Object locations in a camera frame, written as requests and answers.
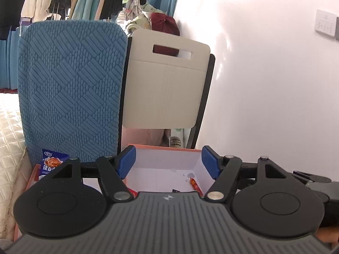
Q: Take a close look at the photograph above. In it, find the red sausage stick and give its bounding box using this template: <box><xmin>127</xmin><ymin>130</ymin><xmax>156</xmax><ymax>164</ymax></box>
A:
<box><xmin>190</xmin><ymin>178</ymin><xmax>204</xmax><ymax>197</ymax></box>

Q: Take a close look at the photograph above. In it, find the blue spicy cabbage snack bag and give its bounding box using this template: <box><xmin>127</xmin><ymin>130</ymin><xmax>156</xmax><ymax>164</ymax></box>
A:
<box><xmin>39</xmin><ymin>149</ymin><xmax>69</xmax><ymax>179</ymax></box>

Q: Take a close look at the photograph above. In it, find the pink left box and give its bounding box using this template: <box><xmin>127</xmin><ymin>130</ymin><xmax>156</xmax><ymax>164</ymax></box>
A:
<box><xmin>13</xmin><ymin>163</ymin><xmax>104</xmax><ymax>242</ymax></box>

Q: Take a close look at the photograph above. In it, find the cream quilted pillow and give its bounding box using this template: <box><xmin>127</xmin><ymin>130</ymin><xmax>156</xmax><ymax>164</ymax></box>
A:
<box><xmin>1</xmin><ymin>94</ymin><xmax>32</xmax><ymax>241</ymax></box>

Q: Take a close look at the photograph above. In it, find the blue textured cushion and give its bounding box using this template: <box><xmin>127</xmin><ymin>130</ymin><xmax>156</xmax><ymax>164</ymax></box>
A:
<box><xmin>18</xmin><ymin>20</ymin><xmax>128</xmax><ymax>164</ymax></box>

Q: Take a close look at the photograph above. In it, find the beige chair back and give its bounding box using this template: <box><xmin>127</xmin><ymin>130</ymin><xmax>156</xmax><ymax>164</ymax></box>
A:
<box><xmin>119</xmin><ymin>29</ymin><xmax>215</xmax><ymax>149</ymax></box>

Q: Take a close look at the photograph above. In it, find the dark red garment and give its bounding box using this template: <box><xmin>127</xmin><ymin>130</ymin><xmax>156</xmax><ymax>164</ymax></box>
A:
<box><xmin>150</xmin><ymin>13</ymin><xmax>180</xmax><ymax>36</ymax></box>

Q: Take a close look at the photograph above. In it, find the blue curtain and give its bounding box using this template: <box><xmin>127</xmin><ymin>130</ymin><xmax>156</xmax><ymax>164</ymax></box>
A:
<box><xmin>0</xmin><ymin>29</ymin><xmax>20</xmax><ymax>90</ymax></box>

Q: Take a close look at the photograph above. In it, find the white wall switch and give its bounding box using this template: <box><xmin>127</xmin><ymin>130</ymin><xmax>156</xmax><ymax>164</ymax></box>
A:
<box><xmin>314</xmin><ymin>10</ymin><xmax>338</xmax><ymax>40</ymax></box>

